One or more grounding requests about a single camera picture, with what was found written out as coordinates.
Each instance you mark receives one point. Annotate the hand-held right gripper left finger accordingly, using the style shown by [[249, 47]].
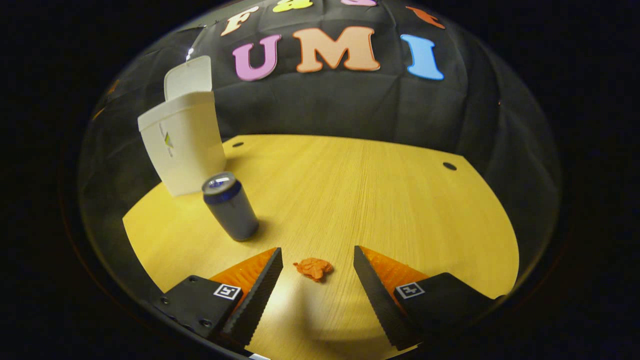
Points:
[[260, 295]]

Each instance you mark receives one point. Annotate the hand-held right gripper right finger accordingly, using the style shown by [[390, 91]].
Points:
[[380, 300]]

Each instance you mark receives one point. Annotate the orange paper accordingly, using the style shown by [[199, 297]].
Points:
[[314, 268]]

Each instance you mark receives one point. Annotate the white desktop garbage bin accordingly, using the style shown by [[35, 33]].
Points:
[[185, 150]]

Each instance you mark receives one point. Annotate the black backdrop cloth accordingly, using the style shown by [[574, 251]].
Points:
[[350, 105]]

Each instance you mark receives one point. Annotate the blue pop can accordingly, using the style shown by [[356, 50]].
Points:
[[232, 212]]

